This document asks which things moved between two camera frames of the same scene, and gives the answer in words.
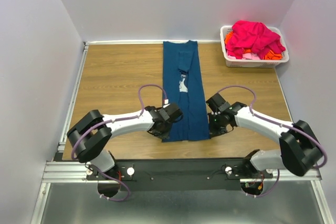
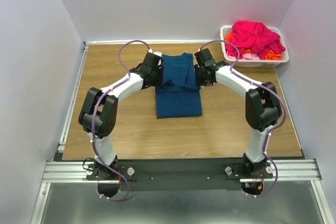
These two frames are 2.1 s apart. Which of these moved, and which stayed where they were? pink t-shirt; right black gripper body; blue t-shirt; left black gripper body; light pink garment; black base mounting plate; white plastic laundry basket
Moved: right black gripper body; left black gripper body; blue t-shirt
Stayed: pink t-shirt; black base mounting plate; white plastic laundry basket; light pink garment
